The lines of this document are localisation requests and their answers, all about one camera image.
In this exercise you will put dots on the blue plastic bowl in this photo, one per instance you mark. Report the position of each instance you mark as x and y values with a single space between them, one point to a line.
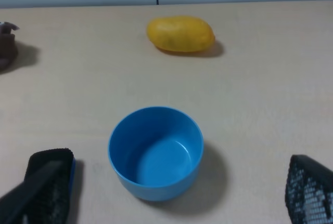
156 152

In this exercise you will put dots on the black whiteboard eraser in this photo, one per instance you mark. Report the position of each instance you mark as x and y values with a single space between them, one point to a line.
52 204

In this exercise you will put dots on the yellow mango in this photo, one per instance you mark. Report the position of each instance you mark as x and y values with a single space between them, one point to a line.
180 34

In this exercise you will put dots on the brown cloth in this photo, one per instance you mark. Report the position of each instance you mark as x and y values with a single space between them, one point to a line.
9 51

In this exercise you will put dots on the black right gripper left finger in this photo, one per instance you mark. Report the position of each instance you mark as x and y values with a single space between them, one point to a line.
15 203

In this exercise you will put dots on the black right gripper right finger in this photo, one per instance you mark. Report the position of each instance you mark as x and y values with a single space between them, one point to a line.
308 191

